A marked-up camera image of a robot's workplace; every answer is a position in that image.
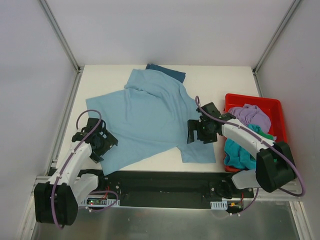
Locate light blue t shirt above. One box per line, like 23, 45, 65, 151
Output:
86, 69, 216, 175

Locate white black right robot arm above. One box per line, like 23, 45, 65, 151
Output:
187, 102, 302, 198

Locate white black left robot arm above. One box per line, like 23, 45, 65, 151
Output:
33, 117, 118, 228

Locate teal t shirt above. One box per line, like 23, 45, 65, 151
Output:
224, 138, 256, 170

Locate lilac t shirt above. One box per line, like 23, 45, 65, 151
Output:
228, 103, 271, 134

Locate folded navy blue t shirt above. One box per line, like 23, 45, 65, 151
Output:
145, 63, 186, 84

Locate green t shirt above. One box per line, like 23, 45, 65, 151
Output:
259, 131, 277, 142

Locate red plastic bin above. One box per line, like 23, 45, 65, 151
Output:
224, 93, 288, 173

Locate left white cable duct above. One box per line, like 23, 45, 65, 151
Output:
79, 197, 120, 208

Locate white cable duct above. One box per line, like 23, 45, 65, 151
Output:
79, 197, 120, 208
210, 200, 228, 211

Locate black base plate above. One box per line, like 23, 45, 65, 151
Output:
84, 171, 255, 210

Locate left aluminium frame post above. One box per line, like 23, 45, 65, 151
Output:
37, 0, 85, 73

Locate aluminium frame post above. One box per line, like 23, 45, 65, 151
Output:
252, 0, 303, 75
37, 0, 85, 73

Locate right white cable duct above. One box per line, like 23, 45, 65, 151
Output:
210, 200, 228, 211

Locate right aluminium frame post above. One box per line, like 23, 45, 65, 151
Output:
252, 0, 303, 75

